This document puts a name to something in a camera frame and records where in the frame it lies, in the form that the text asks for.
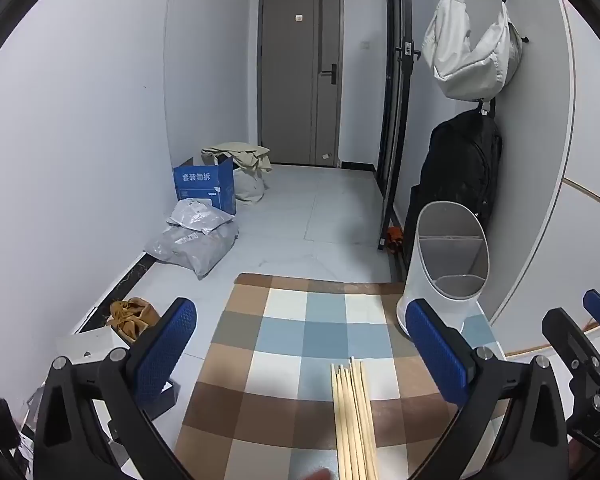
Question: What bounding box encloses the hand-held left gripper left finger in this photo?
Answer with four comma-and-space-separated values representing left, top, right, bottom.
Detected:
32, 297, 198, 480

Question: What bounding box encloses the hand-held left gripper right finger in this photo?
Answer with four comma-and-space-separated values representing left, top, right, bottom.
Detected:
405, 298, 571, 480

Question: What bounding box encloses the white utensil holder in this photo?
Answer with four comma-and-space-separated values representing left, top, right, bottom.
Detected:
396, 201, 491, 338

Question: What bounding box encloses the bundle of wooden chopsticks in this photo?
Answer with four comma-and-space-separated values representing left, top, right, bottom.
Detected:
330, 356, 379, 480

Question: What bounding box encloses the white shoulder bag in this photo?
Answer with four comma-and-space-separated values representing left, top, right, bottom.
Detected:
421, 0, 530, 102

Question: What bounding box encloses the white cardboard box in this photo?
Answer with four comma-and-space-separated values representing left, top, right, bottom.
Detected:
55, 327, 177, 418

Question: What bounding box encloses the large grey parcel bag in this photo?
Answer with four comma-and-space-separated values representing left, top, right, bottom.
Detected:
144, 220, 240, 281

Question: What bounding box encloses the checkered tablecloth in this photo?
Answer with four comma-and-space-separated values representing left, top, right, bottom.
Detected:
175, 272, 511, 480

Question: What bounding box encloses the small white parcel bag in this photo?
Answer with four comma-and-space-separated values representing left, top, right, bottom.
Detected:
166, 198, 235, 236

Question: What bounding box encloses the blue cardboard box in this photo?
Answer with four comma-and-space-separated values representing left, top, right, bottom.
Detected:
173, 155, 237, 216

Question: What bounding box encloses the white sack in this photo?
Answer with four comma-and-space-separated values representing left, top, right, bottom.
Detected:
232, 160, 268, 205

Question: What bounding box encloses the black backpack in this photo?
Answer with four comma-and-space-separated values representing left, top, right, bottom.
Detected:
402, 107, 503, 261

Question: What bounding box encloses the beige cloth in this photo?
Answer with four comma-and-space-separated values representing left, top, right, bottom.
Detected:
201, 142, 273, 176

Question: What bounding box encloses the black framed glass door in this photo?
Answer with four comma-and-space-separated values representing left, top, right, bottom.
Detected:
377, 0, 421, 251

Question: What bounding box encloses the grey entrance door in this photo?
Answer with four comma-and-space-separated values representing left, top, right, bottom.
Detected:
258, 0, 343, 167

